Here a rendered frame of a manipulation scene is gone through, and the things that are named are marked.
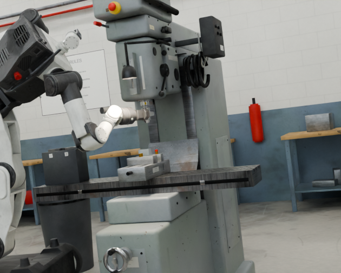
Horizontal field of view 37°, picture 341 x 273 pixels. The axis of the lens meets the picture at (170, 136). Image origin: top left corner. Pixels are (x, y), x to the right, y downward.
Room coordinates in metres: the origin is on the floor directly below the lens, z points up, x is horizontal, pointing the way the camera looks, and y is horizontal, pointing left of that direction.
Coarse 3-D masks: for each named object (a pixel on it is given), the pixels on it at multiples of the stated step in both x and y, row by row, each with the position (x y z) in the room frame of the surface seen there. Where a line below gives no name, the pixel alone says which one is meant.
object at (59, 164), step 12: (48, 156) 2.85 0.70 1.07; (60, 156) 2.83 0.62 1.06; (72, 156) 2.81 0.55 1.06; (84, 156) 2.89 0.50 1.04; (48, 168) 2.86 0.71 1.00; (60, 168) 2.83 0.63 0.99; (72, 168) 2.81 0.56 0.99; (84, 168) 2.87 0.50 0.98; (48, 180) 2.86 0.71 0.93; (60, 180) 2.84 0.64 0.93; (72, 180) 2.81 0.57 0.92; (84, 180) 2.85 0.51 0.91
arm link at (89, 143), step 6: (102, 126) 2.39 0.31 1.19; (108, 126) 2.41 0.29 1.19; (108, 132) 2.39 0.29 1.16; (84, 138) 2.27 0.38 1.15; (90, 138) 2.26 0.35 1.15; (84, 144) 2.28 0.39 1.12; (90, 144) 2.27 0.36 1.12; (96, 144) 2.27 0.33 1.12; (102, 144) 2.30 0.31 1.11; (84, 150) 2.30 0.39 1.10; (90, 150) 2.32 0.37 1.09
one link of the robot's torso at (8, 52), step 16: (16, 32) 2.30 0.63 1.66; (32, 32) 2.25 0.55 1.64; (0, 48) 2.34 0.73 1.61; (16, 48) 2.26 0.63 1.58; (32, 48) 2.23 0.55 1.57; (48, 48) 2.29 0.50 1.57; (0, 64) 2.32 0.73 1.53; (16, 64) 2.25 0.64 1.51; (32, 64) 2.30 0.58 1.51; (48, 64) 2.30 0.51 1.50; (64, 64) 2.36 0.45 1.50; (0, 80) 2.29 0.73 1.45; (16, 80) 2.31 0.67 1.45; (32, 80) 2.33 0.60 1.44; (16, 96) 2.39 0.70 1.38; (32, 96) 2.42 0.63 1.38
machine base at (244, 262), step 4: (244, 264) 3.29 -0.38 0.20; (248, 264) 3.28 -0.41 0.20; (252, 264) 3.32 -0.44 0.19; (240, 268) 3.22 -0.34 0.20; (244, 268) 3.21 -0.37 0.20; (248, 268) 3.23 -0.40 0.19; (252, 268) 3.30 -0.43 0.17; (236, 272) 3.14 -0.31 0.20; (240, 272) 3.13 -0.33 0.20; (244, 272) 3.13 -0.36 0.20; (248, 272) 3.19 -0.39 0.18; (252, 272) 3.28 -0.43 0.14
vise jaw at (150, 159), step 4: (144, 156) 2.67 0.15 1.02; (148, 156) 2.62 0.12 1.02; (152, 156) 2.60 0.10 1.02; (156, 156) 2.65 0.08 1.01; (128, 160) 2.65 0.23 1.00; (132, 160) 2.64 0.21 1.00; (136, 160) 2.63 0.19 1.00; (140, 160) 2.62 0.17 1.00; (144, 160) 2.61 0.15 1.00; (148, 160) 2.60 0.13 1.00; (152, 160) 2.60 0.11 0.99; (156, 160) 2.64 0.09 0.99; (128, 164) 2.65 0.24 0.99; (132, 164) 2.64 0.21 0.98; (136, 164) 2.63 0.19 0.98; (140, 164) 2.62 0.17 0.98; (144, 164) 2.62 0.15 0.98
